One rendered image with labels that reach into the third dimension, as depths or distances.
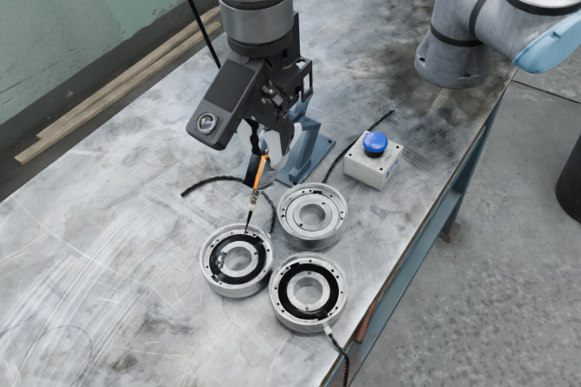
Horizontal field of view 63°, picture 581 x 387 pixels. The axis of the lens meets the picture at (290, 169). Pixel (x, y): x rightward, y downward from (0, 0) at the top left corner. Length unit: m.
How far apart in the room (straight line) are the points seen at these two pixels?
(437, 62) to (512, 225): 0.97
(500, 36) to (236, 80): 0.48
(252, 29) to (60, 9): 1.82
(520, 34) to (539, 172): 1.24
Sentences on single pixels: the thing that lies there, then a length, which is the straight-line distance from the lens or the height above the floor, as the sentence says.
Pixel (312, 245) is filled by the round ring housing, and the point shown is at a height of 0.82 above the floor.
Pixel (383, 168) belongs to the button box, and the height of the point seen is 0.84.
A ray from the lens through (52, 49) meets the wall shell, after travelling 2.29.
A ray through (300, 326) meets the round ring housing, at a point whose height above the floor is 0.84.
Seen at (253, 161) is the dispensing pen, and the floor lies 0.94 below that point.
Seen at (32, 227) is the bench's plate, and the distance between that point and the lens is 0.87.
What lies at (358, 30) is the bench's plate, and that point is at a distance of 1.12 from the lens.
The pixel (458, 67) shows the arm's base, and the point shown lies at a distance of 0.97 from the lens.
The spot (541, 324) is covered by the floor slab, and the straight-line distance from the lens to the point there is 1.67.
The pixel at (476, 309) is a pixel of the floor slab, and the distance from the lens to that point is 1.63.
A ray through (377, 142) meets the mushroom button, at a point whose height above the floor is 0.87.
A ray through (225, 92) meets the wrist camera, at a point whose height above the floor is 1.09.
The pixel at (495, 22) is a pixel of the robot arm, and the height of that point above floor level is 0.98.
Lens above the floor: 1.42
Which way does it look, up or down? 50 degrees down
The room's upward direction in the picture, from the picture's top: 4 degrees counter-clockwise
